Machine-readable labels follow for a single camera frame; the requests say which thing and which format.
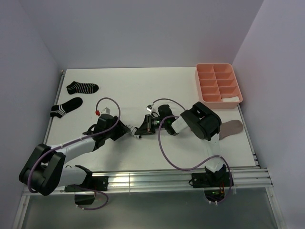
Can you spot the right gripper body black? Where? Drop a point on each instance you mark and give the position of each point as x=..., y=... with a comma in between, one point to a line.
x=152, y=124

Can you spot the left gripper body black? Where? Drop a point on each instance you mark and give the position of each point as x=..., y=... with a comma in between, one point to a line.
x=115, y=132

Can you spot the taupe sock red cuff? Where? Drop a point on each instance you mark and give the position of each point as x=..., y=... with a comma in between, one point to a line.
x=230, y=128

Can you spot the white sock black toe heel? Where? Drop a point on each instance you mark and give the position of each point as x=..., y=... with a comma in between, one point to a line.
x=132, y=131

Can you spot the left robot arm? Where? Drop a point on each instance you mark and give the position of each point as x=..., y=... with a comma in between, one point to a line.
x=44, y=171

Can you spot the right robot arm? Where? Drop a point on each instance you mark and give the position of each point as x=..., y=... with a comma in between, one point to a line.
x=200, y=119

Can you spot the black sock thin white stripes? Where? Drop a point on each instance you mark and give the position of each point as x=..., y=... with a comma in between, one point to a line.
x=82, y=88

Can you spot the black sock white cuff stripes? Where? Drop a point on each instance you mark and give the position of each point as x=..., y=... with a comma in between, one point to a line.
x=61, y=110

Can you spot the pink divided organizer tray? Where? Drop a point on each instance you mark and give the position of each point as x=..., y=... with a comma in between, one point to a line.
x=215, y=81

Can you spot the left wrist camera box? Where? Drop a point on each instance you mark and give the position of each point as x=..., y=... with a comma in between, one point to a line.
x=106, y=111

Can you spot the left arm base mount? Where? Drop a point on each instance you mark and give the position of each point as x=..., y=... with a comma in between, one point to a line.
x=94, y=184

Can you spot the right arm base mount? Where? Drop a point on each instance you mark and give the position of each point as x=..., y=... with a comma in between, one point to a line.
x=209, y=180

